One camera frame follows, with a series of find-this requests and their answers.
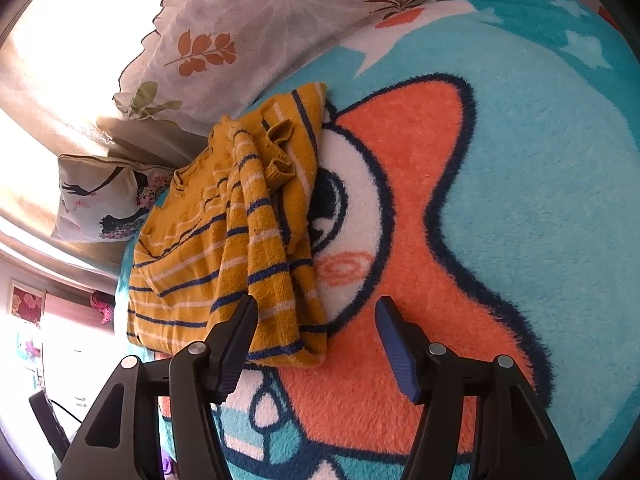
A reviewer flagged white eyelash face cushion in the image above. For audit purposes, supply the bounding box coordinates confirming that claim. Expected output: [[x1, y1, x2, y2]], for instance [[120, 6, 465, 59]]
[[52, 154, 174, 243]]

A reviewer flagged white leaf print pillow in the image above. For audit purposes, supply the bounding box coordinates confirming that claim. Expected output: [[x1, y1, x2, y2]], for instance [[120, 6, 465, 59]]
[[114, 0, 439, 134]]

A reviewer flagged pink flower wall picture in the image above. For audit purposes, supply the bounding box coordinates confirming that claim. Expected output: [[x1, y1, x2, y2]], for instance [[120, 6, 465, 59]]
[[9, 281, 47, 326]]

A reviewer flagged pink fabric item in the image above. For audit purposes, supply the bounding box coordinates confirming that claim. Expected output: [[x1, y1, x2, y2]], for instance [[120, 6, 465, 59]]
[[90, 290, 115, 324]]

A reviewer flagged yellow striped knit sweater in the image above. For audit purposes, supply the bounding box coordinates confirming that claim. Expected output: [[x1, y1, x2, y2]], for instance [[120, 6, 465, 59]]
[[126, 82, 328, 367]]

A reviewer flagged beige curtain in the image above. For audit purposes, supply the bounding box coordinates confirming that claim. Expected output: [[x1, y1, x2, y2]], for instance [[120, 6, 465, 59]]
[[0, 49, 212, 271]]

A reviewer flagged turquoise cartoon fleece blanket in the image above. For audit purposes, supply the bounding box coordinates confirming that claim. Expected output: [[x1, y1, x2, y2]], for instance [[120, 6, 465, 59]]
[[113, 0, 640, 480]]

